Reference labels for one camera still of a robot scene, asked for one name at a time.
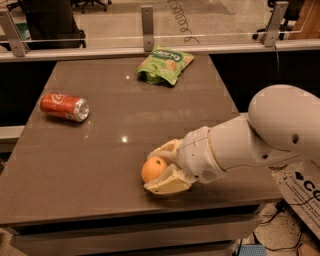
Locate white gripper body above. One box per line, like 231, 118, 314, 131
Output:
177, 126, 226, 184

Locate green snack bag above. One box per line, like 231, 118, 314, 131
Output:
137, 46, 194, 86

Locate coiled black cable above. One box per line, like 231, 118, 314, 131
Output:
167, 0, 201, 45

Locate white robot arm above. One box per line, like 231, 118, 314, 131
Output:
144, 85, 320, 194

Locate blue floor item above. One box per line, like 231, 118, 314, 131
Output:
235, 245, 267, 256

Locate right metal railing bracket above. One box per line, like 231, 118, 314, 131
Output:
262, 1, 289, 47

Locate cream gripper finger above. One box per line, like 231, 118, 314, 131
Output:
147, 139, 182, 165
144, 164, 192, 195

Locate middle metal railing bracket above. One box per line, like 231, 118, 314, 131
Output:
141, 5, 154, 52

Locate glass railing panel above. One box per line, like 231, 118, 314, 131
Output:
0, 0, 320, 50

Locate white printed sign board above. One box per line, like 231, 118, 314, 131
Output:
280, 161, 320, 239

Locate red soda can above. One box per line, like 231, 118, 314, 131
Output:
40, 93, 90, 122

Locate metal railing bracket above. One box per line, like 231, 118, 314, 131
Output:
0, 9, 29, 57
262, 1, 289, 47
141, 5, 154, 52

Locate black floor cable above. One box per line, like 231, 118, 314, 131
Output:
252, 199, 305, 253

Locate orange fruit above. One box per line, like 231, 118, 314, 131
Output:
141, 156, 167, 183

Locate left metal railing bracket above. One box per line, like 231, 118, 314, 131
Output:
0, 9, 29, 57

